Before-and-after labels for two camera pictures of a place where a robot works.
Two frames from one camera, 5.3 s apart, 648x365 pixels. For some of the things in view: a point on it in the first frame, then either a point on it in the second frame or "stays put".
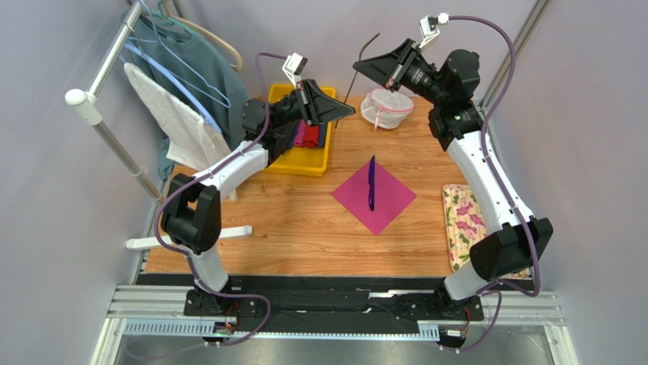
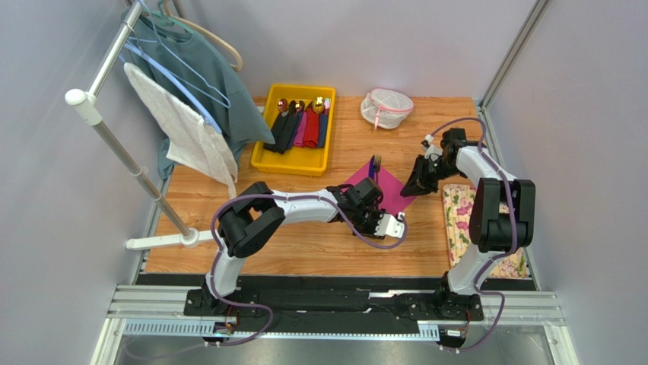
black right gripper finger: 402,54 to 419,172
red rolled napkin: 312,134 stays put
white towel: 192,144 stays put
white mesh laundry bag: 383,109 stays put
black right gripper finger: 382,69 to 422,185
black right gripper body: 399,65 to 425,172
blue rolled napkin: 322,134 stays put
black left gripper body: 289,112 to 366,222
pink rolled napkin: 300,138 stays put
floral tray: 465,226 stays put
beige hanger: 204,30 stays put
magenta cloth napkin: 391,198 stays put
